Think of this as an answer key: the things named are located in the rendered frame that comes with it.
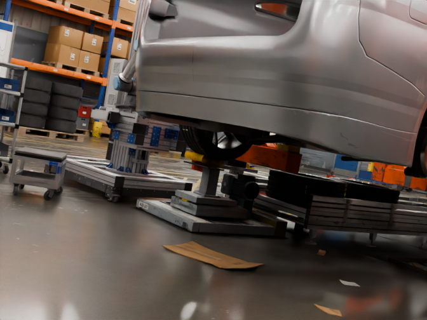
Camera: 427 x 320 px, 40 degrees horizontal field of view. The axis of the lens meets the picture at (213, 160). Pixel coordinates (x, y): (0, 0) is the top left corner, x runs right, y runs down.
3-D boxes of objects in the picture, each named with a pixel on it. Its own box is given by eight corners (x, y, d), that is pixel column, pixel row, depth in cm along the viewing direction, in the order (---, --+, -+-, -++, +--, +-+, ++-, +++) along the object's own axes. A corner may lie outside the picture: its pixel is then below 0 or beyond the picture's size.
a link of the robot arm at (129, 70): (128, 96, 498) (159, 46, 469) (113, 93, 488) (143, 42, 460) (124, 86, 504) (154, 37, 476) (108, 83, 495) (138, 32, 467)
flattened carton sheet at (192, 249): (237, 274, 316) (238, 267, 316) (161, 247, 348) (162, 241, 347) (264, 269, 340) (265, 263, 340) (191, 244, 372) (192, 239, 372)
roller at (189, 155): (203, 162, 446) (204, 155, 446) (182, 157, 470) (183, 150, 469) (209, 163, 450) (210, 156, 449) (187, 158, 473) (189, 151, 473)
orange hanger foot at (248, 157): (284, 171, 463) (292, 128, 461) (243, 161, 505) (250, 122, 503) (299, 173, 473) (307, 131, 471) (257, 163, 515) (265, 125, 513)
